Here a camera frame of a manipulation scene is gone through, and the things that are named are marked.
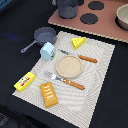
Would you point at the white milk carton toy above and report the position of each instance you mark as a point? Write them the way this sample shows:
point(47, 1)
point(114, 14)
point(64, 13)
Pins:
point(47, 52)

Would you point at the yellow cheese wedge toy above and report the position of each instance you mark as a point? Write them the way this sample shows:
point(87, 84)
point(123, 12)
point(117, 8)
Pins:
point(77, 42)

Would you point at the orange bread loaf toy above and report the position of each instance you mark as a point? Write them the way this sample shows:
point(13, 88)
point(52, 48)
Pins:
point(48, 94)

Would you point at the yellow butter box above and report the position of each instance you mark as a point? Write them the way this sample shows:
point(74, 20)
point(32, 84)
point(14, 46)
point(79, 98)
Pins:
point(24, 81)

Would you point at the dark grey pot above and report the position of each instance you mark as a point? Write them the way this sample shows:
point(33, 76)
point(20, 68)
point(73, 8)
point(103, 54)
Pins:
point(67, 8)

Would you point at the round wooden plate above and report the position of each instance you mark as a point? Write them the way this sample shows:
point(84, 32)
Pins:
point(69, 66)

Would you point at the beige woven placemat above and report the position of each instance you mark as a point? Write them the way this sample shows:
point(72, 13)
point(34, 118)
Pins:
point(75, 106)

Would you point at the pink toy stove top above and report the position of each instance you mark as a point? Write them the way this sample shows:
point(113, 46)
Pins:
point(104, 27)

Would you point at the beige bowl on stove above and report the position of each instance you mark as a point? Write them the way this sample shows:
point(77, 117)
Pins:
point(122, 14)

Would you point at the toy knife wooden handle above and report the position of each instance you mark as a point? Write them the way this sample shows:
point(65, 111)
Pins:
point(80, 56)

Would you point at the toy fork wooden handle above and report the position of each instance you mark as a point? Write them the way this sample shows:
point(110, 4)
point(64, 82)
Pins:
point(66, 81)

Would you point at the grey saucepan with handle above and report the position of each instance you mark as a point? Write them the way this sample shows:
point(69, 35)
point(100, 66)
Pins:
point(42, 36)

